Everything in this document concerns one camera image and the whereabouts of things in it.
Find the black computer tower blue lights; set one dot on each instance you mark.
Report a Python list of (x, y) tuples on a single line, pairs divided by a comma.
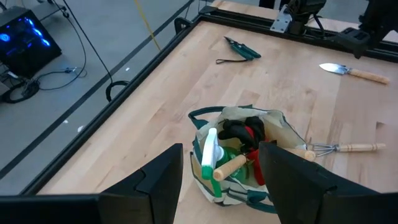
[(28, 46)]

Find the red black gardening glove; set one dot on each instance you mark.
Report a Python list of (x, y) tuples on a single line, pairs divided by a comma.
[(236, 132)]

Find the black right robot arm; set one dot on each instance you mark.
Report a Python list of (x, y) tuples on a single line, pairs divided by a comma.
[(306, 15)]

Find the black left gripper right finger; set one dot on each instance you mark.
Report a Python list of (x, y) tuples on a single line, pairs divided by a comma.
[(295, 186)]

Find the beige green gardening bag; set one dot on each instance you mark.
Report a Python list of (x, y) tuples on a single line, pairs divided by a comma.
[(286, 130)]

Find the black aluminium table frame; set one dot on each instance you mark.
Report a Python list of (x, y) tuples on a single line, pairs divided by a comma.
[(242, 21)]

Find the green spray bottle white head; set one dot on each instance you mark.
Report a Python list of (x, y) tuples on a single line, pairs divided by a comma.
[(211, 149)]

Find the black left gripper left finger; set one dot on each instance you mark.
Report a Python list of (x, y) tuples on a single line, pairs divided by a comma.
[(155, 193)]

